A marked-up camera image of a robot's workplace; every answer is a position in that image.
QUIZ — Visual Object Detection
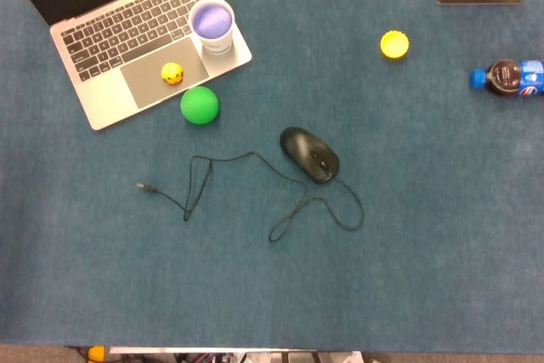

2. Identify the white paper cup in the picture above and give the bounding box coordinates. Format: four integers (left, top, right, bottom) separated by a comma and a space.
188, 0, 235, 56

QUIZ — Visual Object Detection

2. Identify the yellow toy duck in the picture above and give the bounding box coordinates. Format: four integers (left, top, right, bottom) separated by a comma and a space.
161, 62, 186, 86

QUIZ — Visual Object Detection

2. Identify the black mouse cable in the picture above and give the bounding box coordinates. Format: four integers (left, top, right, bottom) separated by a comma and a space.
136, 150, 366, 242

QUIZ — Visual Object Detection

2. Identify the green ball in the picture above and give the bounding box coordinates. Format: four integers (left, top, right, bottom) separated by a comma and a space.
179, 86, 220, 126

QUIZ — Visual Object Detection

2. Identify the yellow bottle cap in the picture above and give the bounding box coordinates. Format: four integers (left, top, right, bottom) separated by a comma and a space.
380, 30, 411, 60

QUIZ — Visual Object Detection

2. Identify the blue table cloth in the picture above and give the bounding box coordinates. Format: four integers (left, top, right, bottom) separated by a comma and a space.
0, 0, 544, 354

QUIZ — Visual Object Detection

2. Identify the silver laptop computer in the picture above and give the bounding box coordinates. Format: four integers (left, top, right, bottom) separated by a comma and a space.
0, 0, 253, 132

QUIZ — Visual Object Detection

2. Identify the black computer mouse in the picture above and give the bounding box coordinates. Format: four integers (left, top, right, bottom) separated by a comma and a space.
279, 126, 341, 185

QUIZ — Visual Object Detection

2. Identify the cola bottle with blue cap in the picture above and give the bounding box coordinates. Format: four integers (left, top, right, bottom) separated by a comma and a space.
468, 58, 544, 99

